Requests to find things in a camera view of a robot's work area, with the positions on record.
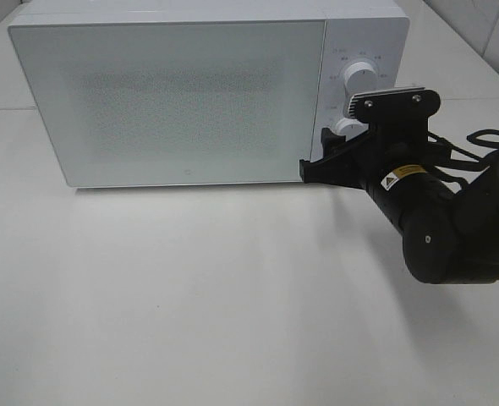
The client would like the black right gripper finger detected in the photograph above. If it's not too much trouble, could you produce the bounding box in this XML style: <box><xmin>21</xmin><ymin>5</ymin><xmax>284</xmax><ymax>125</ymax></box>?
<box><xmin>299</xmin><ymin>153</ymin><xmax>360</xmax><ymax>188</ymax></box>
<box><xmin>321</xmin><ymin>127</ymin><xmax>375</xmax><ymax>157</ymax></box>

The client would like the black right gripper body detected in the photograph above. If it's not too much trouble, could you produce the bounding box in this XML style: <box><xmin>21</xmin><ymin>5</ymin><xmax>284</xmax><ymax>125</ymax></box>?
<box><xmin>351</xmin><ymin>126</ymin><xmax>436</xmax><ymax>199</ymax></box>

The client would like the white timer knob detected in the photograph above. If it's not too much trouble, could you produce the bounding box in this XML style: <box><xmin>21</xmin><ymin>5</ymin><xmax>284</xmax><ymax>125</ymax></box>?
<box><xmin>335</xmin><ymin>118</ymin><xmax>366</xmax><ymax>139</ymax></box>

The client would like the white microwave door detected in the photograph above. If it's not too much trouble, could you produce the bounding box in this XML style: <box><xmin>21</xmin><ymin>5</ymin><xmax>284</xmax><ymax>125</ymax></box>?
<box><xmin>9</xmin><ymin>21</ymin><xmax>325</xmax><ymax>188</ymax></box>

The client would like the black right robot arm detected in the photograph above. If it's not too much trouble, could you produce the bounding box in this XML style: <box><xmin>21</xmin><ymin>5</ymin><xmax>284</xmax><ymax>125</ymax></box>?
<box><xmin>299</xmin><ymin>124</ymin><xmax>499</xmax><ymax>284</ymax></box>

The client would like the upper white power knob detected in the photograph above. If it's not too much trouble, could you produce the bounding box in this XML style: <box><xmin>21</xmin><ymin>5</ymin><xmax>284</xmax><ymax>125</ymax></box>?
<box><xmin>343</xmin><ymin>61</ymin><xmax>377</xmax><ymax>95</ymax></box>

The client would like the white microwave oven body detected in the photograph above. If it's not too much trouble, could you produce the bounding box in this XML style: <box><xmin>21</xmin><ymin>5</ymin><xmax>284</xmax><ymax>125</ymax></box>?
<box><xmin>6</xmin><ymin>0</ymin><xmax>411</xmax><ymax>196</ymax></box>

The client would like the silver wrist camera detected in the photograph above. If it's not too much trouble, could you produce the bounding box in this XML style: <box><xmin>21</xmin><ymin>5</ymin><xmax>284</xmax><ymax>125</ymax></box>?
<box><xmin>345</xmin><ymin>86</ymin><xmax>441</xmax><ymax>124</ymax></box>

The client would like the black camera cable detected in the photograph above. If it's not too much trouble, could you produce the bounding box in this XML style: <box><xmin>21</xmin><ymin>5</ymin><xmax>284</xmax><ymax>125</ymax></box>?
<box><xmin>426</xmin><ymin>129</ymin><xmax>499</xmax><ymax>187</ymax></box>

